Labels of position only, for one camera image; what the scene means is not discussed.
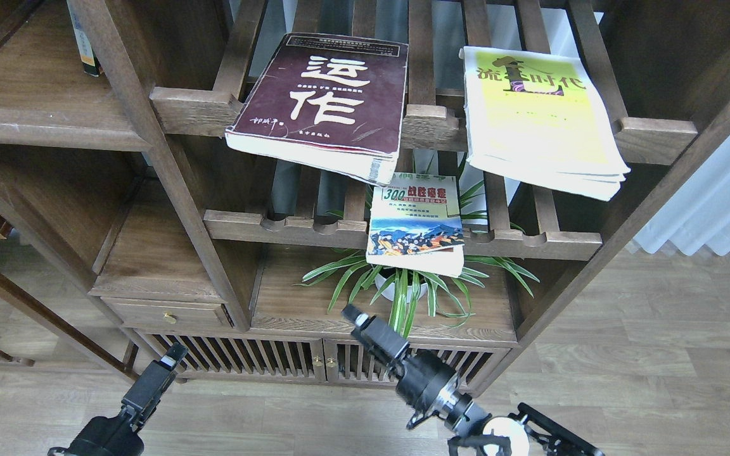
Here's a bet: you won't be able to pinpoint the upright book top left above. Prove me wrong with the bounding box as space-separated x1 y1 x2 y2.
67 1 103 77

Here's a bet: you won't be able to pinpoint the white plant pot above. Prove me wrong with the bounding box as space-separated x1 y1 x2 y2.
375 268 428 303

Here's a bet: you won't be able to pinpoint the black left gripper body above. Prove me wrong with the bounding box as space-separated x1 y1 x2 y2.
47 361 176 455

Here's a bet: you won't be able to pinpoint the wooden furniture at left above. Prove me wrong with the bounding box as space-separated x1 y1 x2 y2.
0 216 139 381

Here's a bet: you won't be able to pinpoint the small colourful cover book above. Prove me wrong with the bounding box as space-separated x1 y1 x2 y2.
366 172 464 277

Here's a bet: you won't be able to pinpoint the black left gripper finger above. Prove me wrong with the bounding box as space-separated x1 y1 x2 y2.
159 343 189 371

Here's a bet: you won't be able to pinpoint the brass drawer knob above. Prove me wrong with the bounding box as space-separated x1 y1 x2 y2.
162 312 178 324

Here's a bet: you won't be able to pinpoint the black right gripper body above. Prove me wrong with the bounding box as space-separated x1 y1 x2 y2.
390 348 461 432

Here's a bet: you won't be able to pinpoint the maroon book white characters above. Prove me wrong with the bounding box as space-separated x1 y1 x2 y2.
226 34 408 186

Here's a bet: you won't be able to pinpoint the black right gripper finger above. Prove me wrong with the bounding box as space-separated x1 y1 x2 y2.
342 304 409 374

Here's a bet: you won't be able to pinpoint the white curtain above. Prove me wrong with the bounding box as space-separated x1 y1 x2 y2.
629 135 730 256

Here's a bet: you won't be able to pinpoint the green spider plant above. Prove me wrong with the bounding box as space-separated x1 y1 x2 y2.
300 171 536 336

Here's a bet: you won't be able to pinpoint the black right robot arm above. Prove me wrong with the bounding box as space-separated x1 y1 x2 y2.
342 304 603 455

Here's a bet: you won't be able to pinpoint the dark wooden bookshelf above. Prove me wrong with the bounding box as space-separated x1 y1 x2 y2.
0 1 730 395

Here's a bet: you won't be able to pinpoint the yellow green cover book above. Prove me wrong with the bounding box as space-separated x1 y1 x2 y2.
461 46 629 201

